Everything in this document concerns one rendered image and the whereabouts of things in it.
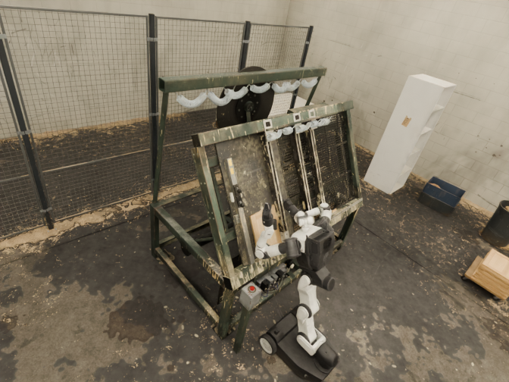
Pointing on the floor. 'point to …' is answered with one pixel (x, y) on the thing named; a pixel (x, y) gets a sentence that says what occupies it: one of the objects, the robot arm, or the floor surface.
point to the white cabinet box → (408, 131)
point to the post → (242, 330)
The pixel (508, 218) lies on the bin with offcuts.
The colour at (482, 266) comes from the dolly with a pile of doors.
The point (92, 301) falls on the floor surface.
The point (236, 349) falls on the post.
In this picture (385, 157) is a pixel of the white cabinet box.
